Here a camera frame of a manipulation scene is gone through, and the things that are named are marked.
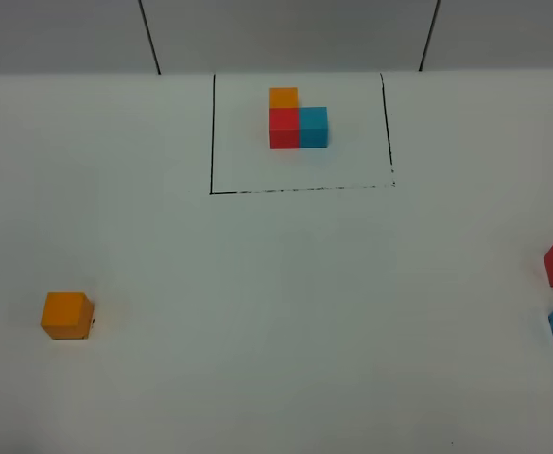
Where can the red template block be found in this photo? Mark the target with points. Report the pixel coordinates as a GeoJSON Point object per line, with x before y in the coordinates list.
{"type": "Point", "coordinates": [284, 128]}

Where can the blue template block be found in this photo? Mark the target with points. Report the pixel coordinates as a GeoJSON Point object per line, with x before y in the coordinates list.
{"type": "Point", "coordinates": [314, 127]}

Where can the orange template block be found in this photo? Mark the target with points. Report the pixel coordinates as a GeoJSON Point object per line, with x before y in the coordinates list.
{"type": "Point", "coordinates": [283, 98]}

